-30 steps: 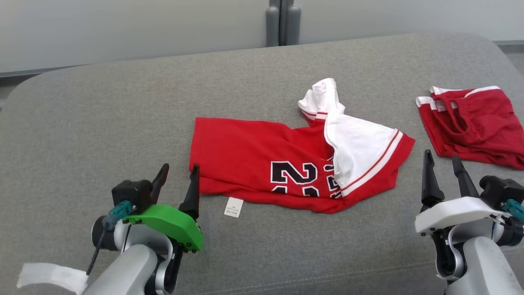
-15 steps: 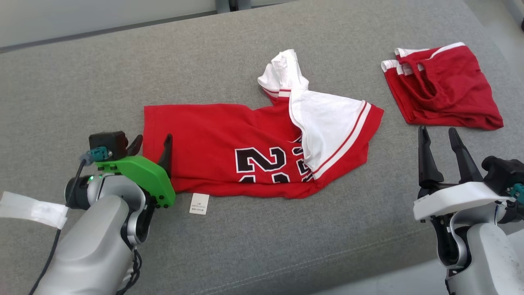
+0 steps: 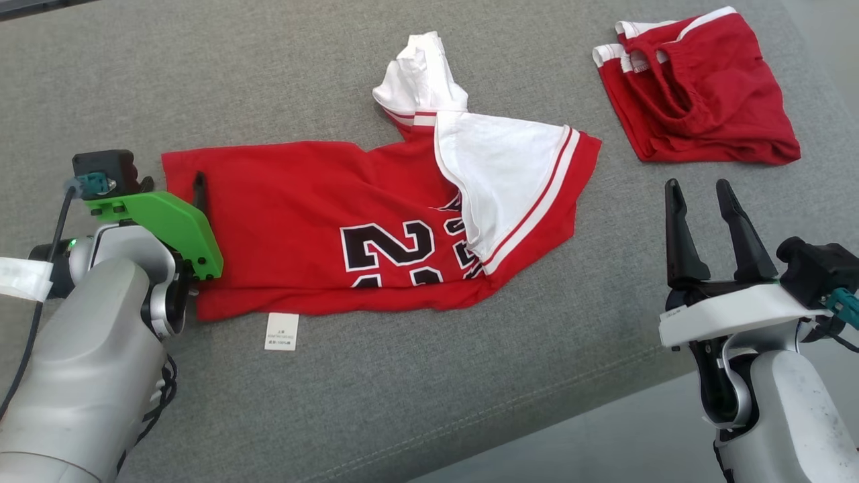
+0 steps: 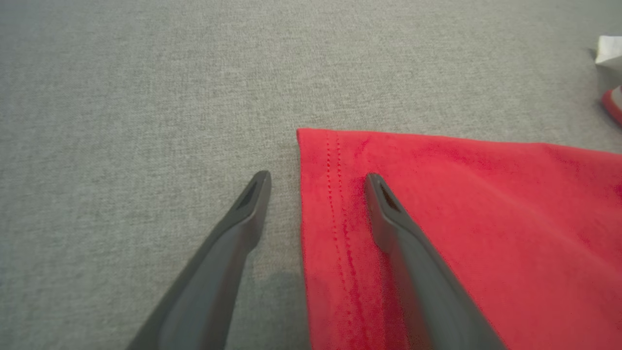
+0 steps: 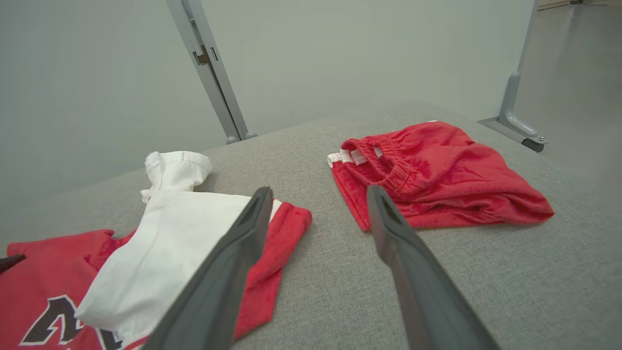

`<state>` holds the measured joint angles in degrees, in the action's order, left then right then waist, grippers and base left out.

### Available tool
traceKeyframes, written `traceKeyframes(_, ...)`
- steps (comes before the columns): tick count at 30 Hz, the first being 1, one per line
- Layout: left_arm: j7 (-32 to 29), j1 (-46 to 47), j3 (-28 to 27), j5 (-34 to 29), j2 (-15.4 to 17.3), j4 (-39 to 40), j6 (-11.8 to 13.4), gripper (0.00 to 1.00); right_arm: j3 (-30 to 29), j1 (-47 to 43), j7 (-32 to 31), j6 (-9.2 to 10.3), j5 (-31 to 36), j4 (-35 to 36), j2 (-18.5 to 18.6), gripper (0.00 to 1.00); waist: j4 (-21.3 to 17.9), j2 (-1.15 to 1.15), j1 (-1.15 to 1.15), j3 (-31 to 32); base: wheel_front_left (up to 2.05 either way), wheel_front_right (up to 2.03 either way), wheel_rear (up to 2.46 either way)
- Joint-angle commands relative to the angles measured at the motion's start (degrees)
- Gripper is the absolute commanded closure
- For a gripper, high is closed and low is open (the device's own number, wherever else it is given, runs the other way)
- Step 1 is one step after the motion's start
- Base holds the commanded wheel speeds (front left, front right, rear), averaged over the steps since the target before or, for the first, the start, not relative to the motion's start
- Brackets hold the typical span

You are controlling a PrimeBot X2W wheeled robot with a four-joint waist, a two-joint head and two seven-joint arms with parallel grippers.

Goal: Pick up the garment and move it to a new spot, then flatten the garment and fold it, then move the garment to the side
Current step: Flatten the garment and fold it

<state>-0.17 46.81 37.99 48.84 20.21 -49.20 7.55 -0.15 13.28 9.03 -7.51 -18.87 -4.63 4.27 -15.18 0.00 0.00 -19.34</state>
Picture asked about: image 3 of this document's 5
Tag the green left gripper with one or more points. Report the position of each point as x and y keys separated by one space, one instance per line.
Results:
x=174 y=225

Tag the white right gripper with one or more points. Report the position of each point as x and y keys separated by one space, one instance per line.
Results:
x=731 y=312

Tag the red basketball jersey white sleeves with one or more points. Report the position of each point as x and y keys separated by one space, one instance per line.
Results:
x=282 y=221

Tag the red shorts with white stripes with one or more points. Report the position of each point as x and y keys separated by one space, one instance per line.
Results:
x=711 y=100

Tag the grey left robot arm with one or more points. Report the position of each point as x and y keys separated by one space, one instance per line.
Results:
x=80 y=362

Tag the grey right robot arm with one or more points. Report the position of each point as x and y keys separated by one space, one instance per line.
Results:
x=792 y=416

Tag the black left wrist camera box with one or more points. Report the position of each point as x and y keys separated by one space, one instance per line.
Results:
x=104 y=164

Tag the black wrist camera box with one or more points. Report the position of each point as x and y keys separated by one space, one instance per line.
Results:
x=104 y=164
x=819 y=268

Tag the teal left camera connector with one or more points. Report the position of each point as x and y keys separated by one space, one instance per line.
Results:
x=92 y=183

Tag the teal camera connector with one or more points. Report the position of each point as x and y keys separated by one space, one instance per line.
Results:
x=92 y=183
x=845 y=307

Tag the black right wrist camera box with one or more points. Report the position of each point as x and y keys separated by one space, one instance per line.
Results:
x=819 y=268

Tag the teal right camera connector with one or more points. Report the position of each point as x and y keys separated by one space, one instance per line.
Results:
x=845 y=307

